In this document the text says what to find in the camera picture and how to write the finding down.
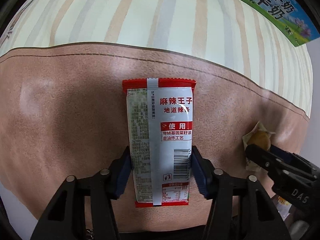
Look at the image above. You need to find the orange round pastry packet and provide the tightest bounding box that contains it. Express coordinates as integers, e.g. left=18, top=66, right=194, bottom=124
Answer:
left=241, top=121, right=276, bottom=172

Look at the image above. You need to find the red white spicy strip packet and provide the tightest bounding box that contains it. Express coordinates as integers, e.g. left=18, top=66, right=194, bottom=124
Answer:
left=122, top=78, right=196, bottom=207

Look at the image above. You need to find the striped cream bed blanket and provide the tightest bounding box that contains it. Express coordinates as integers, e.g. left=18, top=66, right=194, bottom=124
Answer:
left=1, top=0, right=313, bottom=232

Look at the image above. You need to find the blue milk cardboard box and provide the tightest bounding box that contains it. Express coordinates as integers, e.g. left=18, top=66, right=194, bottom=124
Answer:
left=241, top=0, right=319, bottom=47

